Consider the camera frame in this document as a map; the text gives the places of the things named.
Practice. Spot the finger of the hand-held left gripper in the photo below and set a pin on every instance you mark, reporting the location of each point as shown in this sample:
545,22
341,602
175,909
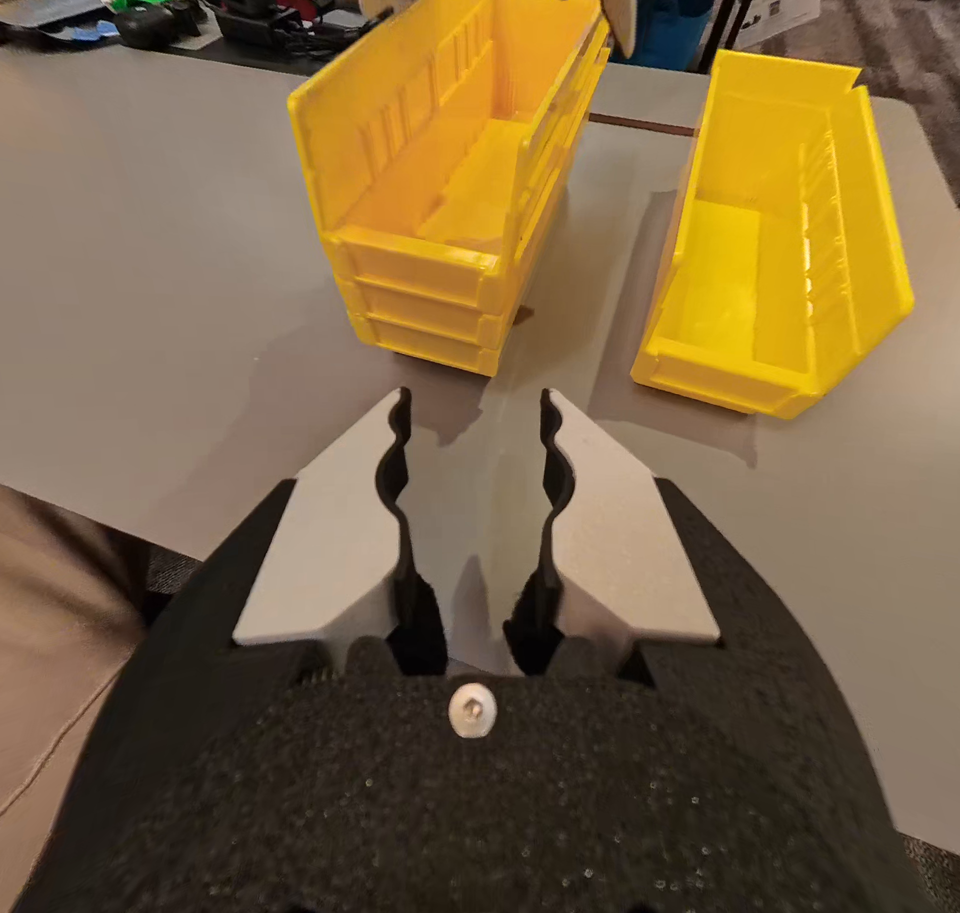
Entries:
621,5

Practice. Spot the dark foil bag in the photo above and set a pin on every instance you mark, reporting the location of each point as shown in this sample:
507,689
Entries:
45,5

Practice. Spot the black mesh chair seat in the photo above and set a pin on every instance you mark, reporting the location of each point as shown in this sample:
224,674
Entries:
169,575

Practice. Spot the blue bucket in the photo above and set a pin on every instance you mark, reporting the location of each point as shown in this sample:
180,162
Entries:
675,24

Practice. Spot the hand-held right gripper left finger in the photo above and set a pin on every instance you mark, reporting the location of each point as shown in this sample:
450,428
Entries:
322,553

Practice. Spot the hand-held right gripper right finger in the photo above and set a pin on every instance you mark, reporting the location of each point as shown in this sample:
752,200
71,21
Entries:
630,553

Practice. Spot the grey desk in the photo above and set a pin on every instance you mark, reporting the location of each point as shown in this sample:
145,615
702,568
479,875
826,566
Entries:
150,253

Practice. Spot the black pouch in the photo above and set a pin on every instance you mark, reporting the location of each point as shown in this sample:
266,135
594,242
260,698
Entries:
157,24

